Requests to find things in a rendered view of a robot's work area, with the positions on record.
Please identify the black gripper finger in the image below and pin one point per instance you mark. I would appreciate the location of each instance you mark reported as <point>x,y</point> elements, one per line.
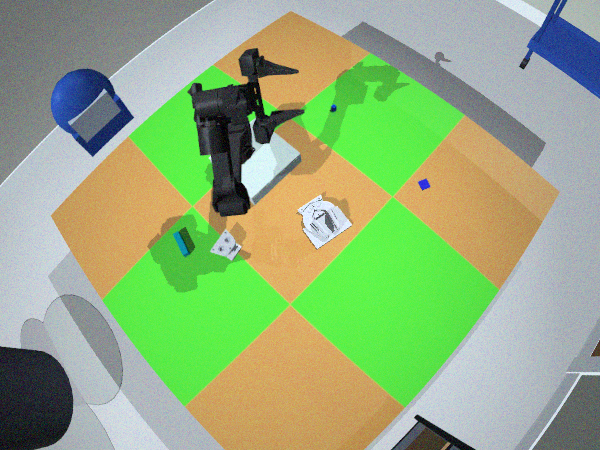
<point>278,117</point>
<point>265,68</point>

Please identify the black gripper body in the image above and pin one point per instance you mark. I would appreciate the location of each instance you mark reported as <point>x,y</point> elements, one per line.
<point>247,63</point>

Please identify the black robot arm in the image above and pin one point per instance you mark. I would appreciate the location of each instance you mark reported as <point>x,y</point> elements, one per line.
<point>229,142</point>

